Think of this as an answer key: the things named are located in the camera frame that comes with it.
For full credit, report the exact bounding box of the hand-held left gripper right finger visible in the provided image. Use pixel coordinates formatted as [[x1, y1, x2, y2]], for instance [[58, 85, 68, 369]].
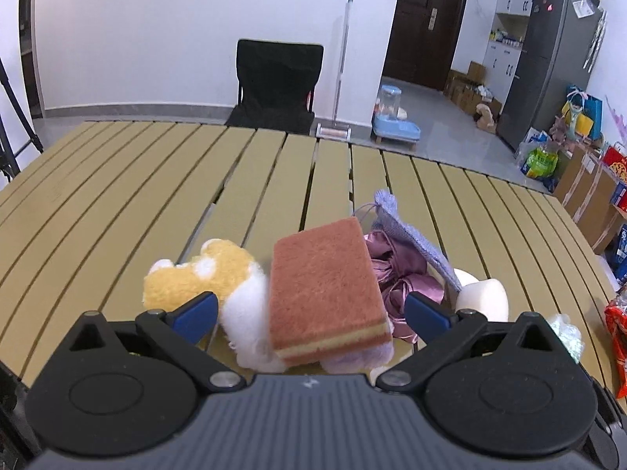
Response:
[[376, 291, 563, 394]]

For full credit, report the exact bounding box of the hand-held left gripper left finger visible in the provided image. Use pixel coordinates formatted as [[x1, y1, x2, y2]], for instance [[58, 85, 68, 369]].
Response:
[[63, 291, 246, 394]]

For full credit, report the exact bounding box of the pink satin drawstring pouch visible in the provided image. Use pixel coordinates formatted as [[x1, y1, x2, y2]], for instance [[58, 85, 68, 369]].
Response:
[[365, 232, 446, 359]]

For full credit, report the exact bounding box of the yellow and white plush toy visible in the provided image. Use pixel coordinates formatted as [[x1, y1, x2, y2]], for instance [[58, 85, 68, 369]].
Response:
[[142, 239, 395, 374]]

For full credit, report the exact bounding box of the purple mesh drawstring pouch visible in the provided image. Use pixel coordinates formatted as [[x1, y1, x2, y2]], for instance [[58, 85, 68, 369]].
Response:
[[353, 190, 464, 293]]

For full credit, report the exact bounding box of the brown and yellow sponge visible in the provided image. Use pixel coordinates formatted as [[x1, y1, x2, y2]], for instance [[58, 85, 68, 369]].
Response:
[[268, 217, 394, 367]]

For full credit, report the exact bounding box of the white foam net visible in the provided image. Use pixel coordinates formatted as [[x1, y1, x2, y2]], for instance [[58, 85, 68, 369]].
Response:
[[546, 313, 584, 364]]

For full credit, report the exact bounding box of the tan folding slat table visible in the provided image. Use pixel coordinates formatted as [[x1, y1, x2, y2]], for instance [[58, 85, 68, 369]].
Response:
[[0, 121, 627, 402]]

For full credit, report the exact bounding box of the green bag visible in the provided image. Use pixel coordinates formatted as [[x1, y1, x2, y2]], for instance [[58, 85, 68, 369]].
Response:
[[519, 144, 559, 179]]

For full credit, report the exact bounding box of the red snack bag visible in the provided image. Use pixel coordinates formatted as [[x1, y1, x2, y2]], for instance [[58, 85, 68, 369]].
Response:
[[603, 286, 627, 400]]

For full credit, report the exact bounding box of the blue pet feeder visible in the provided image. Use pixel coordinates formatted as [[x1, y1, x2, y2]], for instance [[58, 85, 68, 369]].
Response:
[[371, 84, 422, 150]]

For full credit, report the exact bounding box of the large taped cardboard box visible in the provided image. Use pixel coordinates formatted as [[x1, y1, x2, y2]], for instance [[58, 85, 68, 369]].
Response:
[[553, 147, 627, 255]]

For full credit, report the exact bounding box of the blue and white bag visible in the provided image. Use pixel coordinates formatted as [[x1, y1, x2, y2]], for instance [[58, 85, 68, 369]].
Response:
[[614, 225, 627, 285]]

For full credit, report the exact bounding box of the brown plush toy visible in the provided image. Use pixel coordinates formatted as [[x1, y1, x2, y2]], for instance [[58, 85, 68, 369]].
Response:
[[475, 104, 498, 133]]

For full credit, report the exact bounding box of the pile of small cardboard boxes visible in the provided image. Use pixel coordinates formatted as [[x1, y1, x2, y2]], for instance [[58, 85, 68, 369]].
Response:
[[443, 61, 503, 118]]

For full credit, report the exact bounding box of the red gift bag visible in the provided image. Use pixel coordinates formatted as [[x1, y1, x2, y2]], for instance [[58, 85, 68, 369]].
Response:
[[602, 142, 627, 211]]

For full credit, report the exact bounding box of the yellow and blue gift bag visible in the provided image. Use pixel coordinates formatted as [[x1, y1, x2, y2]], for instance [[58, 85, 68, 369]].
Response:
[[561, 85, 603, 140]]

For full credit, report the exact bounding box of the black folding chair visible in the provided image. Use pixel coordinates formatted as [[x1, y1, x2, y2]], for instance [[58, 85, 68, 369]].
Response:
[[224, 38, 325, 135]]

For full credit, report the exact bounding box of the white cabinet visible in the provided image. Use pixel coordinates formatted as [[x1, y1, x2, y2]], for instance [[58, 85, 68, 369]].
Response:
[[482, 0, 535, 86]]

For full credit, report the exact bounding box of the white mop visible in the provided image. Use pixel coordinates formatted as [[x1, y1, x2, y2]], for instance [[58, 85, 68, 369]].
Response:
[[316, 0, 354, 142]]

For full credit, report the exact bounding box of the purple coral decoration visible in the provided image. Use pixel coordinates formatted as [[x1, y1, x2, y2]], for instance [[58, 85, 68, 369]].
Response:
[[605, 95, 627, 143]]

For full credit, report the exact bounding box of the grey refrigerator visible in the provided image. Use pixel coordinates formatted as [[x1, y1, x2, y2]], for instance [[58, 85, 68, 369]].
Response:
[[497, 0, 605, 152]]

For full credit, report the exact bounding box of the dark brown door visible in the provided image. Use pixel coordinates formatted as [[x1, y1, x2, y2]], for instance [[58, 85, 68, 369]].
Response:
[[382, 0, 473, 91]]

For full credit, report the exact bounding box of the black camera tripod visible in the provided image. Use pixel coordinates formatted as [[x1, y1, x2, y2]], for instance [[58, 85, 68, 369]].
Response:
[[0, 0, 45, 182]]

